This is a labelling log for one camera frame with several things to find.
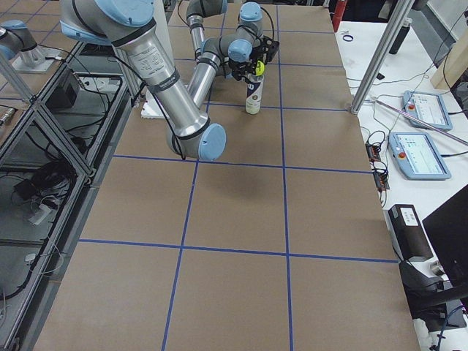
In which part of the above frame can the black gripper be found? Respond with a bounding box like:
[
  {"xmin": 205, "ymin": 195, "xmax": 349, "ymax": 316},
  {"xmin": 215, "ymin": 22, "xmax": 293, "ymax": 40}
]
[
  {"xmin": 249, "ymin": 37, "xmax": 266, "ymax": 75},
  {"xmin": 229, "ymin": 59, "xmax": 254, "ymax": 82}
]

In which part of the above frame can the yellow tennis ball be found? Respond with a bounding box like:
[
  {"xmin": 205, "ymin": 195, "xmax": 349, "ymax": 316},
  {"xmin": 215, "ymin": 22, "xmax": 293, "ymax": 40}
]
[{"xmin": 254, "ymin": 60, "xmax": 265, "ymax": 77}]

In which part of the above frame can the white tennis ball can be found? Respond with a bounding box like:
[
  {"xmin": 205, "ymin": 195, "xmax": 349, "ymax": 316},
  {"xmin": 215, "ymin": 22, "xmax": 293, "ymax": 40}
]
[{"xmin": 245, "ymin": 74, "xmax": 264, "ymax": 115}]

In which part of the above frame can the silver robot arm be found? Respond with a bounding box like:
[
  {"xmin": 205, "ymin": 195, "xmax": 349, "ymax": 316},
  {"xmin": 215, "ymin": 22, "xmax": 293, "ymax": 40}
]
[
  {"xmin": 60, "ymin": 1, "xmax": 263, "ymax": 161},
  {"xmin": 186, "ymin": 1, "xmax": 263, "ymax": 91}
]

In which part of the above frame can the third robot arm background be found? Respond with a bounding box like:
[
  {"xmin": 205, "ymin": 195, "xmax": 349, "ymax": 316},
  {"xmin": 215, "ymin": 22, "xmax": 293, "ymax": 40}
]
[{"xmin": 1, "ymin": 20, "xmax": 61, "ymax": 73}]

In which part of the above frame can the red cylinder bottle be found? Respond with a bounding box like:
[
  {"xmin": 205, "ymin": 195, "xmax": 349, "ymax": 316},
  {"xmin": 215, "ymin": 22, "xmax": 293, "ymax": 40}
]
[{"xmin": 332, "ymin": 0, "xmax": 347, "ymax": 33}]

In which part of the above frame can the teach pendant tablet far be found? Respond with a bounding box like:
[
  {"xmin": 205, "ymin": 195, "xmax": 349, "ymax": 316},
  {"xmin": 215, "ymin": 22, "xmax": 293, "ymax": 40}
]
[{"xmin": 402, "ymin": 91, "xmax": 453, "ymax": 131}]

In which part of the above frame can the teach pendant tablet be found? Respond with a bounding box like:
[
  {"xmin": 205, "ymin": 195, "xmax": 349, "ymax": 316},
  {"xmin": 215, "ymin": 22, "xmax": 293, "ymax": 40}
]
[
  {"xmin": 402, "ymin": 91, "xmax": 453, "ymax": 131},
  {"xmin": 388, "ymin": 132, "xmax": 451, "ymax": 181}
]

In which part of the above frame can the teach pendant tablet near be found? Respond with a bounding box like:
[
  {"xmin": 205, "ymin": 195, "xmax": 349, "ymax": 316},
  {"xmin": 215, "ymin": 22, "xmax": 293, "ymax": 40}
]
[{"xmin": 388, "ymin": 132, "xmax": 451, "ymax": 181}]

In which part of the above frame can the black box white label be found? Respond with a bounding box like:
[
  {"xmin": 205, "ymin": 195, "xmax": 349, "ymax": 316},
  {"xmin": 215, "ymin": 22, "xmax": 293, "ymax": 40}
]
[{"xmin": 388, "ymin": 204, "xmax": 434, "ymax": 262}]

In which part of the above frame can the black monitor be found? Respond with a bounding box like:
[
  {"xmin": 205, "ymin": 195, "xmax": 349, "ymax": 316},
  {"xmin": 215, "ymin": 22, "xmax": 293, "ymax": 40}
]
[{"xmin": 423, "ymin": 186, "xmax": 468, "ymax": 285}]

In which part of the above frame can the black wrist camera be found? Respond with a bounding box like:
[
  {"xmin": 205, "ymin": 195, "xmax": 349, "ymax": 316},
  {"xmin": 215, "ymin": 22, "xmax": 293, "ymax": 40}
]
[{"xmin": 263, "ymin": 35, "xmax": 280, "ymax": 64}]

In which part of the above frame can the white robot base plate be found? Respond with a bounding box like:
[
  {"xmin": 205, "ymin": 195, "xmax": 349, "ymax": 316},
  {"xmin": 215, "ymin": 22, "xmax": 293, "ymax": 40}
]
[{"xmin": 141, "ymin": 99, "xmax": 166, "ymax": 119}]

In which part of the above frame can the aluminium frame post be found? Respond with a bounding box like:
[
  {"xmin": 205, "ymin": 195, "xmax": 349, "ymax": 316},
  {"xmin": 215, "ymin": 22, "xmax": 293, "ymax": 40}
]
[{"xmin": 350, "ymin": 0, "xmax": 415, "ymax": 115}]

